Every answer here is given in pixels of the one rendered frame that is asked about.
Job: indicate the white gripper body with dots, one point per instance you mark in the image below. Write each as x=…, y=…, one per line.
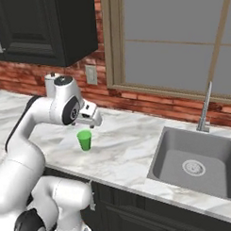
x=93, y=118

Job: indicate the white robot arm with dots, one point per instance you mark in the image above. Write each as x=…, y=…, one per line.
x=26, y=174

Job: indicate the green plastic cup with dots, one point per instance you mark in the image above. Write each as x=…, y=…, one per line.
x=85, y=141

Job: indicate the white pitcher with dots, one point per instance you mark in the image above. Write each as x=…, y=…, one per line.
x=49, y=86

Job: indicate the black base cupboard door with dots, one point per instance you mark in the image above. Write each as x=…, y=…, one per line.
x=140, y=222

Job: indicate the black base cupboard run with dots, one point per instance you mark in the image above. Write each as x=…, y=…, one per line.
x=149, y=216

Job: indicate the wooden framed window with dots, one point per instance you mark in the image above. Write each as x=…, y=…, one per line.
x=168, y=40

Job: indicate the grey steel sink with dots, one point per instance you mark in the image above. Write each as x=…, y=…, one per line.
x=197, y=163

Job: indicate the silver tap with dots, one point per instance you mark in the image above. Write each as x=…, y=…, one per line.
x=204, y=111

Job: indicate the grey wall socket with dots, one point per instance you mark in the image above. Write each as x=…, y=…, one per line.
x=91, y=75

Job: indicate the black wall cupboard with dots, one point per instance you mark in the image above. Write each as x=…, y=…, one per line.
x=76, y=30

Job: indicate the black wall cupboard door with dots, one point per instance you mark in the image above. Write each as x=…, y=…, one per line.
x=32, y=26

